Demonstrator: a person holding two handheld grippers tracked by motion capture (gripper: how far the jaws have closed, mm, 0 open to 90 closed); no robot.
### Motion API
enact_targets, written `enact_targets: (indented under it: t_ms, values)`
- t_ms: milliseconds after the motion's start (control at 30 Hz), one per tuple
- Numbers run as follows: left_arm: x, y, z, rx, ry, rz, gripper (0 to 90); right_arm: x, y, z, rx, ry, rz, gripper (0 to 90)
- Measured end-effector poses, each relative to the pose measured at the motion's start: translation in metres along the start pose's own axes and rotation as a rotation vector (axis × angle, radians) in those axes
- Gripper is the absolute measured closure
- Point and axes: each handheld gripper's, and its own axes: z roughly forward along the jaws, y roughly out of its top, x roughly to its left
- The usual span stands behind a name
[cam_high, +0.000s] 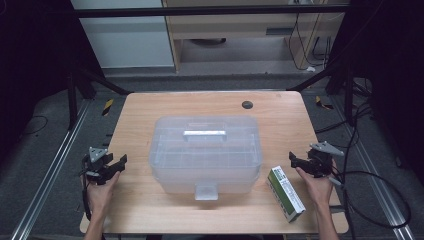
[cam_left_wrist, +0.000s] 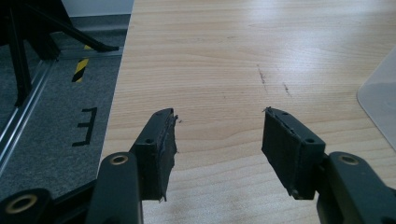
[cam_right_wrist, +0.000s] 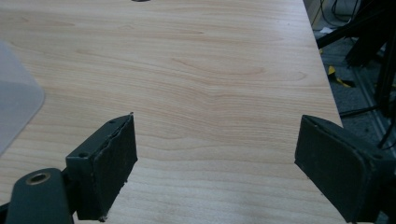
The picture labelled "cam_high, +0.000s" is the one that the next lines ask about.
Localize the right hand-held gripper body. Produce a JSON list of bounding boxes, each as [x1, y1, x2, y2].
[[307, 141, 345, 179]]

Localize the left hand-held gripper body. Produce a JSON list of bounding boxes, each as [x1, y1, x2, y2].
[[80, 146, 116, 186]]

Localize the green white medicine box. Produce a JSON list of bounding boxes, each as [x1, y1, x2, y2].
[[266, 165, 307, 224]]

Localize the clear plastic storage box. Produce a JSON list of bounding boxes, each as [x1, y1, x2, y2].
[[148, 114, 263, 202]]

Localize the person's right hand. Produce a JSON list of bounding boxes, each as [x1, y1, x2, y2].
[[295, 167, 335, 209]]

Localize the person's left hand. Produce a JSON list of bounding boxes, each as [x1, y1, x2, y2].
[[83, 171, 121, 218]]

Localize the yellow black tape strip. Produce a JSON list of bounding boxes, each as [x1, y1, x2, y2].
[[101, 98, 115, 117], [314, 95, 335, 111]]

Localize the black metal stand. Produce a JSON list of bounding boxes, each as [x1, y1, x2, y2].
[[286, 59, 356, 127], [66, 62, 133, 132]]

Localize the white cabinet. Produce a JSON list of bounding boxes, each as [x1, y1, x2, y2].
[[70, 0, 175, 70]]

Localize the black curtain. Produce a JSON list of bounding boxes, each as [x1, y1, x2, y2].
[[331, 0, 424, 186], [0, 0, 103, 164]]

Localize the light wooden desk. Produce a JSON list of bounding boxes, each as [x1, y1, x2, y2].
[[162, 0, 350, 73]]

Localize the black floor cables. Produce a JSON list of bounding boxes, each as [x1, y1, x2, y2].
[[314, 79, 375, 148]]

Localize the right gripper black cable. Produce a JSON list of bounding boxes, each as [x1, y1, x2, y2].
[[328, 166, 412, 240]]

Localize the aluminium floor rail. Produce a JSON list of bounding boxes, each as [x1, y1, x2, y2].
[[332, 95, 415, 240], [10, 99, 92, 240]]

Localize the black cables behind desk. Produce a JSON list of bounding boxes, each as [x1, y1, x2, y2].
[[287, 12, 335, 73]]

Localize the black horizontal frame bar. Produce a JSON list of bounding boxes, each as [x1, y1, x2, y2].
[[71, 4, 351, 19]]

